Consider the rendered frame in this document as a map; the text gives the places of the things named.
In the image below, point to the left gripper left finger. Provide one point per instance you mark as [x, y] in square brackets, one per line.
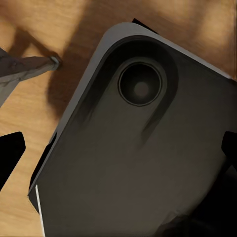
[12, 147]

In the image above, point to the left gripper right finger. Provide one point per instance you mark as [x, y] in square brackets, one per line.
[229, 147]

